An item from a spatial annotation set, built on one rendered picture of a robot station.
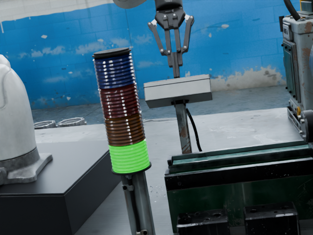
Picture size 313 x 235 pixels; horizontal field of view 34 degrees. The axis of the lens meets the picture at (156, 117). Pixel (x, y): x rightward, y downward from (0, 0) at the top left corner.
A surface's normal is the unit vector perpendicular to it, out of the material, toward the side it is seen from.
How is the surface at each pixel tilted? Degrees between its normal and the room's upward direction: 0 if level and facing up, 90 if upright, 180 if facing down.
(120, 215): 0
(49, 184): 2
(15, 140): 94
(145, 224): 90
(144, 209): 90
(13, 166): 87
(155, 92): 61
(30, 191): 2
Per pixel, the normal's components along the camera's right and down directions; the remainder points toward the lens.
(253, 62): -0.26, 0.26
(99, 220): -0.15, -0.96
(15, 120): 0.72, 0.05
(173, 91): -0.15, -0.26
